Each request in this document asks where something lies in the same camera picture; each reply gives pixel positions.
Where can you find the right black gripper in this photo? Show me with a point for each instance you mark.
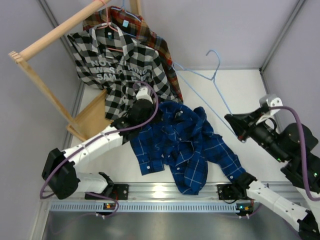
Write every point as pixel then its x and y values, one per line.
pixel 244 124

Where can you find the light blue wire hanger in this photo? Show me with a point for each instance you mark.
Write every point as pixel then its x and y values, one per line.
pixel 213 80

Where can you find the blue plaid shirt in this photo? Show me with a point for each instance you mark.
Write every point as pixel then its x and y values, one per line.
pixel 185 141

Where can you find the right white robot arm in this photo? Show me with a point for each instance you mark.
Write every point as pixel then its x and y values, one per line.
pixel 293 147

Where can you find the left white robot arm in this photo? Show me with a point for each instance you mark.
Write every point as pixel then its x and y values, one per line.
pixel 61 171

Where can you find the red brown plaid shirt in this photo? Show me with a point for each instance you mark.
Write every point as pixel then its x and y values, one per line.
pixel 148 38

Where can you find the black white checkered shirt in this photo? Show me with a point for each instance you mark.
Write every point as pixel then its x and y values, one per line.
pixel 116 72

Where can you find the blue hanger under plaid shirt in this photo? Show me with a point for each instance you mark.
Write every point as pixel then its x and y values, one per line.
pixel 129 22

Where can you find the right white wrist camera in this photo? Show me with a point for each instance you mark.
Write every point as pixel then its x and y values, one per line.
pixel 268 102

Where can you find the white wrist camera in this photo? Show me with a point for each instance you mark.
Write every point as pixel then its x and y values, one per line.
pixel 144 93
pixel 268 102

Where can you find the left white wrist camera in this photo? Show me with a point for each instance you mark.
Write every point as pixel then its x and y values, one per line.
pixel 144 93

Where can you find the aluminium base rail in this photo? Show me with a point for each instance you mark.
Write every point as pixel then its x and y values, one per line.
pixel 168 191

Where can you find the perforated cable duct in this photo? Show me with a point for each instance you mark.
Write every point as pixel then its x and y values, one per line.
pixel 150 207

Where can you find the pink wire hanger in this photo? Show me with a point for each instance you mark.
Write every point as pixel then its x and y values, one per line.
pixel 111 36

